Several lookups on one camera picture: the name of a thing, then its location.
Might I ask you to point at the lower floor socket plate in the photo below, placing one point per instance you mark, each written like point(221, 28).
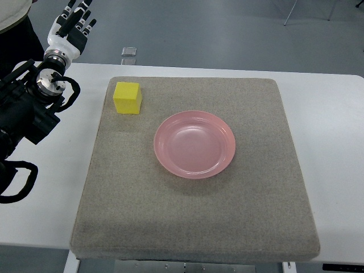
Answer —
point(128, 61)

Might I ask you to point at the person in beige shirt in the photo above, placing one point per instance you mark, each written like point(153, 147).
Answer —
point(19, 42)

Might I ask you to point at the yellow cube block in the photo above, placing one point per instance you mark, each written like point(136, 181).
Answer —
point(127, 97)

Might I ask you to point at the white table leg frame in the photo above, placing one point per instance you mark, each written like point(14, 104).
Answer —
point(73, 265)

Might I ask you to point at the floor socket plate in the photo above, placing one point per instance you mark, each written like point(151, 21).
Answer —
point(128, 61)
point(129, 51)

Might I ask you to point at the pink plate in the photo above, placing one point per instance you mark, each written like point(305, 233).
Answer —
point(194, 144)

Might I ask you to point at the metal chair legs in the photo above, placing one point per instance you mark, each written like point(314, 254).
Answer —
point(323, 11)

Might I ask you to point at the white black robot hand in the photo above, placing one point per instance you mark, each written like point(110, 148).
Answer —
point(69, 33)

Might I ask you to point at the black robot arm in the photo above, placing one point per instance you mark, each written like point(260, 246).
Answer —
point(30, 98)

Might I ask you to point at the beige fabric mat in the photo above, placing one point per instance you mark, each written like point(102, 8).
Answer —
point(256, 210)

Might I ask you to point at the upper floor socket plate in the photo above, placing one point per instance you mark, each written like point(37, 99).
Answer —
point(129, 51)

